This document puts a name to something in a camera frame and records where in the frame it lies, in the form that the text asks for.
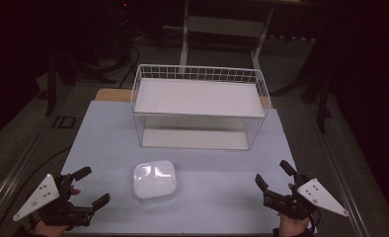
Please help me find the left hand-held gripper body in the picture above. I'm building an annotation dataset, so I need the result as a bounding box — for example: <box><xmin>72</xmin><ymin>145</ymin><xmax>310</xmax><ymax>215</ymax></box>
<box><xmin>12</xmin><ymin>173</ymin><xmax>96</xmax><ymax>228</ymax></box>

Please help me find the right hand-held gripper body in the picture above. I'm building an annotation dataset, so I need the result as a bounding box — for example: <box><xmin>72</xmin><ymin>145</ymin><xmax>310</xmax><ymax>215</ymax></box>
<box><xmin>263</xmin><ymin>172</ymin><xmax>350</xmax><ymax>221</ymax></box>

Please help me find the white square plastic container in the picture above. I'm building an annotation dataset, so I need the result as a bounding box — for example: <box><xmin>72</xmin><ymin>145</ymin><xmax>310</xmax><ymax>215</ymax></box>
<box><xmin>132</xmin><ymin>159</ymin><xmax>178</xmax><ymax>199</ymax></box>

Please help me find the white wire shelf rack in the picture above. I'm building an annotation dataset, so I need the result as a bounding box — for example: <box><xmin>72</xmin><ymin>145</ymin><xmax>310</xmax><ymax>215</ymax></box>
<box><xmin>130</xmin><ymin>63</ymin><xmax>272</xmax><ymax>152</ymax></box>

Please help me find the person's right hand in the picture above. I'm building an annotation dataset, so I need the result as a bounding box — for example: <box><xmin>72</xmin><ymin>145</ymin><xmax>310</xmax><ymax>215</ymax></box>
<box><xmin>275</xmin><ymin>183</ymin><xmax>312</xmax><ymax>237</ymax></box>

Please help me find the person's left hand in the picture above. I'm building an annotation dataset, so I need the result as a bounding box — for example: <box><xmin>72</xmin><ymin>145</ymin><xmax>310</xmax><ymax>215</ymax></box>
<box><xmin>33</xmin><ymin>186</ymin><xmax>82</xmax><ymax>237</ymax></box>

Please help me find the light blue table mat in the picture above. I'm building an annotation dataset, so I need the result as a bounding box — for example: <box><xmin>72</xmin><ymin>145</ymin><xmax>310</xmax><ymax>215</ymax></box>
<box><xmin>61</xmin><ymin>100</ymin><xmax>318</xmax><ymax>235</ymax></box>

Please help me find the black floor socket box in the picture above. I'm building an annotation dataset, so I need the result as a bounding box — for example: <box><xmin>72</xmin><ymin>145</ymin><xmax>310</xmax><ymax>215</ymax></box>
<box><xmin>52</xmin><ymin>115</ymin><xmax>77</xmax><ymax>130</ymax></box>

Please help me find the black metal stand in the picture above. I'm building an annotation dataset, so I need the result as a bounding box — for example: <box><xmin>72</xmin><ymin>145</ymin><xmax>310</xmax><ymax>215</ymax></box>
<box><xmin>270</xmin><ymin>65</ymin><xmax>334</xmax><ymax>134</ymax></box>
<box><xmin>43</xmin><ymin>53</ymin><xmax>117</xmax><ymax>117</ymax></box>

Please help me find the black cable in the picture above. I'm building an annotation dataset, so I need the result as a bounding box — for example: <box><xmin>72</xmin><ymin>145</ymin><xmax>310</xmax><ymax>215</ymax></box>
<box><xmin>117</xmin><ymin>45</ymin><xmax>141</xmax><ymax>90</ymax></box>

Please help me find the white metal stand frame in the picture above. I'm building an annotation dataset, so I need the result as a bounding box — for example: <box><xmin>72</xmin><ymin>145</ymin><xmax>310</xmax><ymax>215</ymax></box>
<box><xmin>178</xmin><ymin>0</ymin><xmax>275</xmax><ymax>71</ymax></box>

